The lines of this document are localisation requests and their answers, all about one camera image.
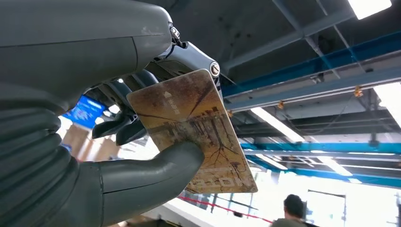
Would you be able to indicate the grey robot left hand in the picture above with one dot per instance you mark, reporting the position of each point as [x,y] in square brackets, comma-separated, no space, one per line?
[78,44]

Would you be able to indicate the brown printed ID card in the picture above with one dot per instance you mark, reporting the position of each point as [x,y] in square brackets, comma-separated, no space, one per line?
[194,125]

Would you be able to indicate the person with olive top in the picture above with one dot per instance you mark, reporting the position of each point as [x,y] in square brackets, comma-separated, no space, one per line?
[293,208]

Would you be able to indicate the blue display screen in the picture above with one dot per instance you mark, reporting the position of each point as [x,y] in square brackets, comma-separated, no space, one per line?
[84,111]

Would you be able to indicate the ceiling light panel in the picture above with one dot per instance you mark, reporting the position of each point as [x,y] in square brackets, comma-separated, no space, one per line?
[390,100]
[369,7]
[277,124]

